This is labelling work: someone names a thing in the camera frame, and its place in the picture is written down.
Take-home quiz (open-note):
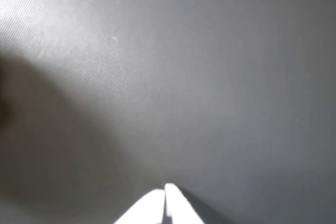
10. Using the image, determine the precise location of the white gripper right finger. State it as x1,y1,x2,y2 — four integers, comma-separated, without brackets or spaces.
164,183,206,224

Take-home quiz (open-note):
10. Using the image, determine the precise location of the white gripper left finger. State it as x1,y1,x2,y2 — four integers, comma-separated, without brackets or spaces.
113,188,167,224

